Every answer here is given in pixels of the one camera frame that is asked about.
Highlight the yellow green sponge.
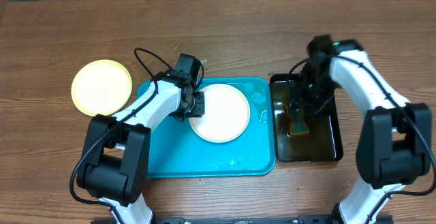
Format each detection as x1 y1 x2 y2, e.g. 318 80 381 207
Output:
289 109 309 137

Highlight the white plate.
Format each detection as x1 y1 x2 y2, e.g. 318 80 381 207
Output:
189 84 251 143

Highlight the yellow green plate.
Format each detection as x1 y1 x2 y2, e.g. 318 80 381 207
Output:
71 59 132 116

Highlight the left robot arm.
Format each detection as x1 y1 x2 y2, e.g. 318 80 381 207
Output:
69 54 205 223

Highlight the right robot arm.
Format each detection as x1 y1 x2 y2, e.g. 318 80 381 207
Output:
286 35 435 223

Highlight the black water tray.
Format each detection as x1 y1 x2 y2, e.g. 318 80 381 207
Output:
269 74 343 162

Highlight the blue plastic tray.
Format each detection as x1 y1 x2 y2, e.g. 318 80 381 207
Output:
148 77 276 178

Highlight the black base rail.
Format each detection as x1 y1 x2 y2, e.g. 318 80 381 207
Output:
90 213 394 224

